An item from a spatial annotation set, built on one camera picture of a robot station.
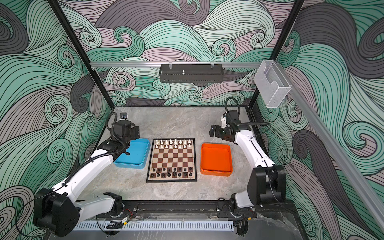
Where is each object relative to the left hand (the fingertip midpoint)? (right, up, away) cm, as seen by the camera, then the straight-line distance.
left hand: (127, 126), depth 81 cm
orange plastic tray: (+52, -22, +11) cm, 57 cm away
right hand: (+52, -4, +4) cm, 52 cm away
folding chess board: (+25, -21, +9) cm, 34 cm away
